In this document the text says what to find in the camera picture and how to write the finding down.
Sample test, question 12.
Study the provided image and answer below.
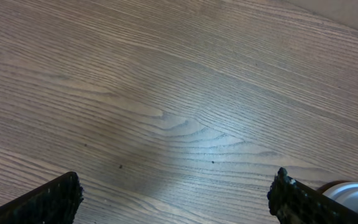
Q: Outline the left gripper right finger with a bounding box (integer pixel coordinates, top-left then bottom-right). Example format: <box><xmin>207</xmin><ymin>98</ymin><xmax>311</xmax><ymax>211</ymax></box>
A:
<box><xmin>267</xmin><ymin>167</ymin><xmax>358</xmax><ymax>224</ymax></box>

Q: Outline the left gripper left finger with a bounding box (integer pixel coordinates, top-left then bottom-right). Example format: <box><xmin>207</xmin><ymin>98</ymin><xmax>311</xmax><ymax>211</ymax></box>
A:
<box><xmin>0</xmin><ymin>172</ymin><xmax>83</xmax><ymax>224</ymax></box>

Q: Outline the blue bowl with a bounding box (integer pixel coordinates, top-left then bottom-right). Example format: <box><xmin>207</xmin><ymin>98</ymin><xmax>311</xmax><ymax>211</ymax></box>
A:
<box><xmin>316</xmin><ymin>180</ymin><xmax>348</xmax><ymax>194</ymax></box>

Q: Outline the white digital kitchen scale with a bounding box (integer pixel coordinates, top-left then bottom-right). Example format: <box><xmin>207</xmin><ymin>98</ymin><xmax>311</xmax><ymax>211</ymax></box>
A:
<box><xmin>323</xmin><ymin>182</ymin><xmax>358</xmax><ymax>213</ymax></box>

